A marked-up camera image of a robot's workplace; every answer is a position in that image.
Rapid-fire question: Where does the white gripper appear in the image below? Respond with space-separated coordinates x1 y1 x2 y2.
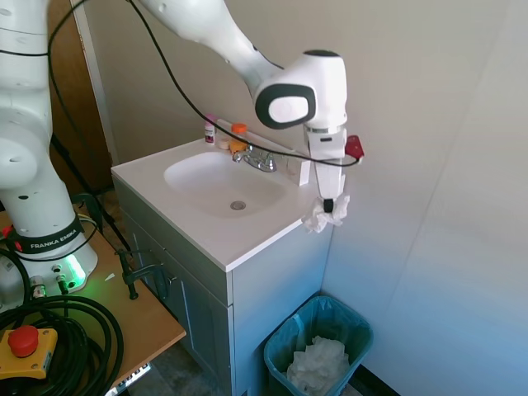
314 158 347 214

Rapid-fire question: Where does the white tissue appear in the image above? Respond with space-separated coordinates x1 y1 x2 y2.
302 192 351 235

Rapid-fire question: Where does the trash bin with teal liner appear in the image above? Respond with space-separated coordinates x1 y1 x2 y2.
263 295 375 396

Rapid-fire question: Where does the white sink countertop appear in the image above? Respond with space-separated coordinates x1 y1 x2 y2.
110 119 347 273

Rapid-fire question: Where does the chrome faucet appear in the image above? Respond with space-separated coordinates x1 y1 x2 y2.
231 142 278 173

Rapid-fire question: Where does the grey vanity cabinet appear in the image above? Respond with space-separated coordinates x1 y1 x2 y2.
113 177 339 396

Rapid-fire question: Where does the orange-lid jar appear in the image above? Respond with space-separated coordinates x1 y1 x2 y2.
229 122 249 153

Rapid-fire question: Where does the pink-capped small bottle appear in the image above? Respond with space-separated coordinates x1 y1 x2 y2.
204 113 217 146

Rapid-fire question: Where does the white tissues pile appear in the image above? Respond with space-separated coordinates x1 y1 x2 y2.
285 335 351 391

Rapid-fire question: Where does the black baseboard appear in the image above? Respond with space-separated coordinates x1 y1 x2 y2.
348 365 401 396

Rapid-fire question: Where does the black table clamp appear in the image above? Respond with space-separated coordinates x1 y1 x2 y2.
114 247 170 301

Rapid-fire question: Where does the wooden table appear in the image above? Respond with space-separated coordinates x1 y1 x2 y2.
0 214 186 396

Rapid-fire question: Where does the brown wooden door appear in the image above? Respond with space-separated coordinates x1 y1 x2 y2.
45 0 113 195

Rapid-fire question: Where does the yellow emergency stop box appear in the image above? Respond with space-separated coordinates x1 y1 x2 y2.
0 324 58 380

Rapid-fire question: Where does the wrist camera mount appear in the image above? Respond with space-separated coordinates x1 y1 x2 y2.
307 127 366 166

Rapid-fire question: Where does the coiled black cable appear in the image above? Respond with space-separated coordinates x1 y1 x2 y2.
0 295 125 396

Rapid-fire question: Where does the white door frame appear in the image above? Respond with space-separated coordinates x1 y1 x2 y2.
69 0 119 166

